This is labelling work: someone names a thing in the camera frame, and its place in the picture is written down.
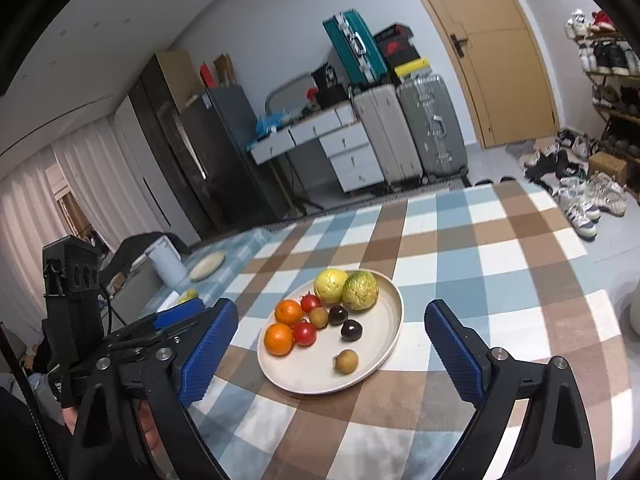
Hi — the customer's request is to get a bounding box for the white desk with drawers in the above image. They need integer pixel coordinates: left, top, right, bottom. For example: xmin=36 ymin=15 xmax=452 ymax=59
xmin=249 ymin=102 xmax=387 ymax=194

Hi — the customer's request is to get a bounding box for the black tall cabinet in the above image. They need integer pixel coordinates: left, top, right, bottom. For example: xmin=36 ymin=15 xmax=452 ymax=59
xmin=128 ymin=67 xmax=222 ymax=242

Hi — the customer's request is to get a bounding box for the large red tomato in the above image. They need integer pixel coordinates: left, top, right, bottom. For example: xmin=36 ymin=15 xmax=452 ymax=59
xmin=292 ymin=321 xmax=318 ymax=347

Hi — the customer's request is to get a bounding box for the person's left hand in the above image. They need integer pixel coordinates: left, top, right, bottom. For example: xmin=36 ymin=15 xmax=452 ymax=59
xmin=135 ymin=400 xmax=165 ymax=456

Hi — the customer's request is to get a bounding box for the yellow round fruit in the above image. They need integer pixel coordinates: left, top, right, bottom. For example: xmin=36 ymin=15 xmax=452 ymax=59
xmin=314 ymin=268 xmax=349 ymax=305

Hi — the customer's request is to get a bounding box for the grey arched frame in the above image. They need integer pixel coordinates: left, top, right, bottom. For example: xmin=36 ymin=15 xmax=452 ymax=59
xmin=264 ymin=72 xmax=317 ymax=117

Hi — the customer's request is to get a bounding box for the green custard apple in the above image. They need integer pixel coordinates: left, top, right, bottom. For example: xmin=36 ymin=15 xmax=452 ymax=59
xmin=341 ymin=270 xmax=381 ymax=312

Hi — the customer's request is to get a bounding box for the black ribbed cable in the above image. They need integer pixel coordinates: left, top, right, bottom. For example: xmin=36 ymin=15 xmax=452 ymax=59
xmin=0 ymin=322 xmax=63 ymax=480

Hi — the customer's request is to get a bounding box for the flat cardboard piece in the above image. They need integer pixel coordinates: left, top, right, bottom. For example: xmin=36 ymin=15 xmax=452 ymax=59
xmin=213 ymin=53 xmax=236 ymax=86

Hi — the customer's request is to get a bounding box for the grey door mat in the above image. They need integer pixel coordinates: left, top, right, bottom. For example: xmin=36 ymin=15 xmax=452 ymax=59
xmin=504 ymin=139 xmax=542 ymax=157

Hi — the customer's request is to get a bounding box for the pile of sneakers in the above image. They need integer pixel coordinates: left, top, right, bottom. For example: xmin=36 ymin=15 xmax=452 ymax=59
xmin=519 ymin=129 xmax=629 ymax=242

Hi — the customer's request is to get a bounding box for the orange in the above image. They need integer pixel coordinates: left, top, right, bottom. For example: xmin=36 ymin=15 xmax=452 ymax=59
xmin=264 ymin=322 xmax=295 ymax=357
xmin=274 ymin=298 xmax=304 ymax=326

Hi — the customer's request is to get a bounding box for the wooden door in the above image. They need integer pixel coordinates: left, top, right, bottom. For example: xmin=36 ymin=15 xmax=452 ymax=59
xmin=395 ymin=0 xmax=559 ymax=150

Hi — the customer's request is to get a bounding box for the white cylindrical container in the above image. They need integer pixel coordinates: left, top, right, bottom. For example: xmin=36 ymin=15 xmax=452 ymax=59
xmin=144 ymin=237 xmax=185 ymax=287

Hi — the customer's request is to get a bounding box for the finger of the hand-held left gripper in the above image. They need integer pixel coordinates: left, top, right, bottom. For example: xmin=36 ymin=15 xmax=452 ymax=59
xmin=106 ymin=298 xmax=206 ymax=357

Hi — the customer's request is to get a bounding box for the checkered blanket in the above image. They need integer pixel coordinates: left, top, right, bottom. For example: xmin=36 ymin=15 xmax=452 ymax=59
xmin=145 ymin=180 xmax=640 ymax=480

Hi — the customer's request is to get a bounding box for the white round object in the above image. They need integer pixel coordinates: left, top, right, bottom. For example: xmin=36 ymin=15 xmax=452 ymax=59
xmin=619 ymin=279 xmax=640 ymax=342

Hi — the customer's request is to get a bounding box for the yellow and black box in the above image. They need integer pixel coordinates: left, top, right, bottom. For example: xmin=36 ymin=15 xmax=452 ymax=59
xmin=392 ymin=58 xmax=432 ymax=81

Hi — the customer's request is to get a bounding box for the blue plastic bag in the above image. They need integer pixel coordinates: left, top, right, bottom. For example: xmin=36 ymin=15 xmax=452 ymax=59
xmin=255 ymin=113 xmax=292 ymax=137

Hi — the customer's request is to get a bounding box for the grey suitcase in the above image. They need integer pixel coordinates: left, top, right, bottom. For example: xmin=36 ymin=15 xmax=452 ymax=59
xmin=397 ymin=73 xmax=471 ymax=184

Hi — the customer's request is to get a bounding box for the large cardboard box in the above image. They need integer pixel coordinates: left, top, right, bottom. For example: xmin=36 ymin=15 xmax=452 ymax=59
xmin=153 ymin=50 xmax=207 ymax=114

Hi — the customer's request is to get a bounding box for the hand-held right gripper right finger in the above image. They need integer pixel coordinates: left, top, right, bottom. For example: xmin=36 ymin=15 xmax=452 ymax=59
xmin=423 ymin=298 xmax=597 ymax=480

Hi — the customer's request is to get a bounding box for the small round beige plate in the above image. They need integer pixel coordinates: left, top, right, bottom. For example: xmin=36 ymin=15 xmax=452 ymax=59
xmin=188 ymin=253 xmax=226 ymax=282

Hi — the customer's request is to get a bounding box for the teal suitcase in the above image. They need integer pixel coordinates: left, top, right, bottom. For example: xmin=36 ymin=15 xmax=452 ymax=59
xmin=322 ymin=10 xmax=390 ymax=87

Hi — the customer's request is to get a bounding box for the black printed bag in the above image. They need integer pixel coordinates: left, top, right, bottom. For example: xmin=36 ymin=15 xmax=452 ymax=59
xmin=310 ymin=63 xmax=341 ymax=94

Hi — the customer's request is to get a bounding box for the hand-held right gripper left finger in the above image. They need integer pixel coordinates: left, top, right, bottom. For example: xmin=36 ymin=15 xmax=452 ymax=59
xmin=70 ymin=297 xmax=240 ymax=480

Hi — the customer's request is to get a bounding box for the dark grey refrigerator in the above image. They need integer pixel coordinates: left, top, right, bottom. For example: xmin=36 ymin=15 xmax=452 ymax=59
xmin=178 ymin=83 xmax=282 ymax=222

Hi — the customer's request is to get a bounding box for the white curtain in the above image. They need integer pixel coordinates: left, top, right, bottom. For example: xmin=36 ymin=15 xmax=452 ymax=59
xmin=0 ymin=129 xmax=167 ymax=363

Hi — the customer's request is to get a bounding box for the beige suitcase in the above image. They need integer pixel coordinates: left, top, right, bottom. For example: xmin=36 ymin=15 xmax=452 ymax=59
xmin=352 ymin=83 xmax=424 ymax=192

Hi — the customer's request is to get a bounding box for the cream round plate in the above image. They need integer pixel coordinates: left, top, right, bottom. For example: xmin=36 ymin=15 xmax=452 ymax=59
xmin=256 ymin=270 xmax=405 ymax=396

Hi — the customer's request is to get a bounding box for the wooden shoe rack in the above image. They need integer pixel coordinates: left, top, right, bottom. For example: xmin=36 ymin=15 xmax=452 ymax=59
xmin=564 ymin=7 xmax=640 ymax=162

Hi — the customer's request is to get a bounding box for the person's left forearm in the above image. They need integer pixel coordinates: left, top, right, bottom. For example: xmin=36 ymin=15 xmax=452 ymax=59
xmin=0 ymin=385 xmax=77 ymax=480

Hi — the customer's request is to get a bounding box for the red and black shoe box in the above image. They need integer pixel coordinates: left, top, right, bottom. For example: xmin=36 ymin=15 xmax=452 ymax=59
xmin=379 ymin=39 xmax=421 ymax=67

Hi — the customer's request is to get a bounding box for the small cardboard box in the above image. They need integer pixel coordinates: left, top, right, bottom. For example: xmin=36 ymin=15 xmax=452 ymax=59
xmin=587 ymin=151 xmax=629 ymax=181

